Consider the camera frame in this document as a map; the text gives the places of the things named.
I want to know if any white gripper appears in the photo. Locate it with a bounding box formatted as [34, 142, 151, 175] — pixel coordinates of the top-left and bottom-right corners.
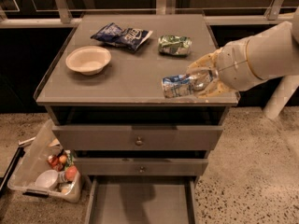
[186, 37, 264, 98]

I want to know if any silver blue redbull can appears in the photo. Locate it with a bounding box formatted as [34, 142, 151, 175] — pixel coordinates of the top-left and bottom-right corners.
[162, 70, 219, 98]

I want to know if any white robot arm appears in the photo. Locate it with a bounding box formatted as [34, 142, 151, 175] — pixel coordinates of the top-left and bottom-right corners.
[186, 12, 299, 97]

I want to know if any grey drawer cabinet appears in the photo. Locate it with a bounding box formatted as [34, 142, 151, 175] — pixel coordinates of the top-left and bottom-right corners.
[33, 13, 241, 224]

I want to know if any grey bottom drawer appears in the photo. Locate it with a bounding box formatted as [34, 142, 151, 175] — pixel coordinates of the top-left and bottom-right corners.
[84, 176, 198, 224]

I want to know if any grey drawer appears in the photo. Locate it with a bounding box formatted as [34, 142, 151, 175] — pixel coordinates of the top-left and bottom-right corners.
[84, 176, 198, 224]
[52, 125, 222, 151]
[74, 158, 207, 176]

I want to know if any grey top drawer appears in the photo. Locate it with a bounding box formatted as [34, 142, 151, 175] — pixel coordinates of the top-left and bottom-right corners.
[52, 125, 222, 151]

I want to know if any grey middle drawer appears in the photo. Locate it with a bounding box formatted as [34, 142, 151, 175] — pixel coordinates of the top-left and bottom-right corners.
[74, 158, 207, 176]

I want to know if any green crumpled snack bag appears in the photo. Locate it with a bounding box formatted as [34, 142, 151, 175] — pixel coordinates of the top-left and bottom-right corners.
[158, 35, 192, 56]

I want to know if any metal window railing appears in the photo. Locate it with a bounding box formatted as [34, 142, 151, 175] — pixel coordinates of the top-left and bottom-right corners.
[0, 0, 299, 28]

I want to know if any blue chip bag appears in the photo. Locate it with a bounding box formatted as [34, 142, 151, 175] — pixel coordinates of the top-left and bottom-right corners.
[91, 22, 152, 51]

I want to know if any white paper bowl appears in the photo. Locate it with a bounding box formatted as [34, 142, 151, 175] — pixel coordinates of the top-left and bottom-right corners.
[65, 46, 111, 76]

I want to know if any orange fruit in bin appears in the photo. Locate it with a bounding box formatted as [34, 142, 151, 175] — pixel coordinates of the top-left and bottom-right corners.
[65, 166, 78, 181]

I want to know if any red snack packet in bin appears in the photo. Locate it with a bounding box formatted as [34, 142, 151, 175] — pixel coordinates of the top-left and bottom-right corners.
[47, 155, 64, 172]

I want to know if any clear plastic storage bin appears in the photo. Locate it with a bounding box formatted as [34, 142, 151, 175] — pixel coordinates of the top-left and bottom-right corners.
[7, 120, 82, 203]

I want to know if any white cylindrical post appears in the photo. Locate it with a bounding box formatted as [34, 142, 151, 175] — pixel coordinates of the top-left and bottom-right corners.
[263, 75, 299, 119]

